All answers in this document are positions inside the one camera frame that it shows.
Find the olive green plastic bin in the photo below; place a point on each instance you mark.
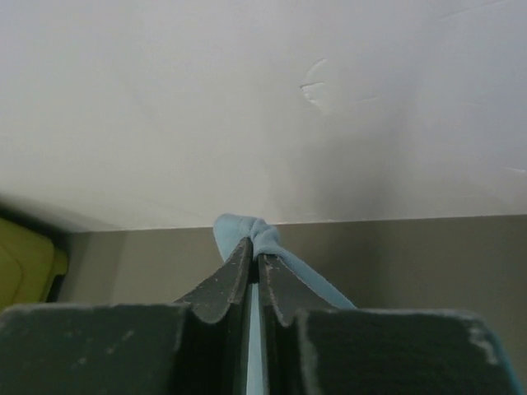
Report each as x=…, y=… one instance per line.
x=30, y=263

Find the grey-blue t-shirt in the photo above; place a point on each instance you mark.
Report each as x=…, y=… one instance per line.
x=228, y=230

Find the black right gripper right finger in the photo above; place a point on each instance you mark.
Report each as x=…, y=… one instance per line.
x=312, y=347

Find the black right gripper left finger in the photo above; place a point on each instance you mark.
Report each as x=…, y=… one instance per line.
x=194, y=345

